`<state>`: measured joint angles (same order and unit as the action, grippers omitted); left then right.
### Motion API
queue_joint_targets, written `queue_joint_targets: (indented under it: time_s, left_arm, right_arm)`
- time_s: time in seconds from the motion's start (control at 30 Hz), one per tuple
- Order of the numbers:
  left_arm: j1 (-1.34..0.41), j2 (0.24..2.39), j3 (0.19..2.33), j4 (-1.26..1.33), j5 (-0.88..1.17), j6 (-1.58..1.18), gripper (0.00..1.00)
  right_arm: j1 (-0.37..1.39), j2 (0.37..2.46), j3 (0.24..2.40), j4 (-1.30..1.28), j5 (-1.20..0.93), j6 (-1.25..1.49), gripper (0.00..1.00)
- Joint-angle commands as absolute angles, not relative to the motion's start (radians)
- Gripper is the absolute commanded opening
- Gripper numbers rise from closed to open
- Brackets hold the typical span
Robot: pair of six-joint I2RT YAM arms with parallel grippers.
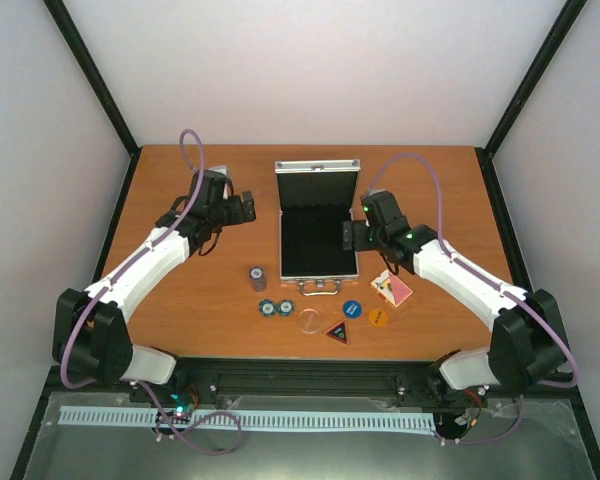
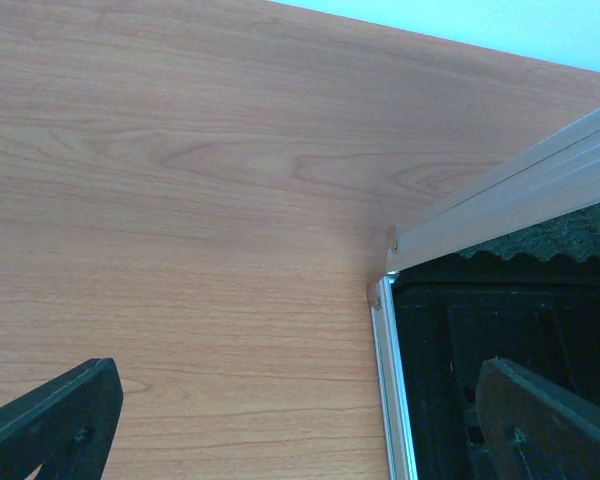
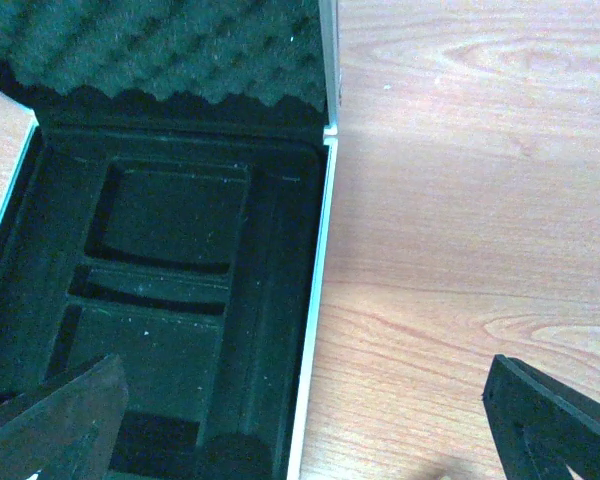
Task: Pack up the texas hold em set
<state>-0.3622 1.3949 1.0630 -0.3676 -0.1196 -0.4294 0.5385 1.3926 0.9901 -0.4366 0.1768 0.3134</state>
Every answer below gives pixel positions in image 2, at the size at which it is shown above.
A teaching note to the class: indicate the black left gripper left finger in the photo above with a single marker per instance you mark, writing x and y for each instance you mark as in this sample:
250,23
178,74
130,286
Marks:
63,429

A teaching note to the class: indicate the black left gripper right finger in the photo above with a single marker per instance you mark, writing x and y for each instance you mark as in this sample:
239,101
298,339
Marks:
533,428

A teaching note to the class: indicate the aluminium poker case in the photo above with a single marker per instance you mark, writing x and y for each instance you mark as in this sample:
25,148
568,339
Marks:
509,268

